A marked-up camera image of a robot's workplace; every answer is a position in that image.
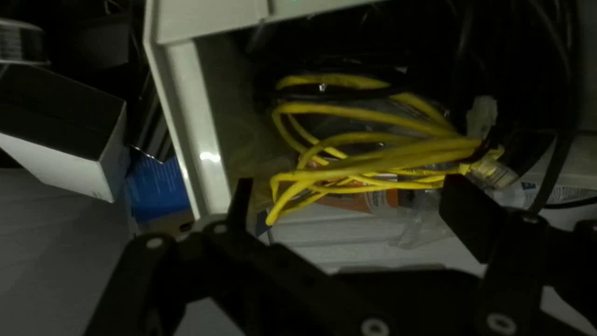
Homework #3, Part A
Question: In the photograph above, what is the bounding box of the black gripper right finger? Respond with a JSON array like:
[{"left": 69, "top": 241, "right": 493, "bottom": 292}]
[{"left": 437, "top": 174, "right": 597, "bottom": 336}]

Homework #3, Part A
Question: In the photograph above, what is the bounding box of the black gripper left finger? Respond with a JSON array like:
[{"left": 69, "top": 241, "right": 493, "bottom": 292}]
[{"left": 86, "top": 178, "right": 276, "bottom": 336}]

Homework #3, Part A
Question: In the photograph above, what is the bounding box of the yellow cable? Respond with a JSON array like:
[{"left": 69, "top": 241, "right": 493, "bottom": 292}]
[{"left": 265, "top": 73, "right": 519, "bottom": 228}]

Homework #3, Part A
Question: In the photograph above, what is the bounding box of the black and white small box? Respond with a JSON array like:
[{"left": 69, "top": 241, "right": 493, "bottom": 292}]
[{"left": 0, "top": 62, "right": 131, "bottom": 206}]

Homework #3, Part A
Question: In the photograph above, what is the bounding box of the blue silver battery pack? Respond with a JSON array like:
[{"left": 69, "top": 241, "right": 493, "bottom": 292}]
[{"left": 122, "top": 153, "right": 196, "bottom": 228}]

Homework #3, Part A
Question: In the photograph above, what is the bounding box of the gray bin with orange items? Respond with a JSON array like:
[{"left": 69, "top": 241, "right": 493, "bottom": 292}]
[{"left": 142, "top": 0, "right": 597, "bottom": 277}]

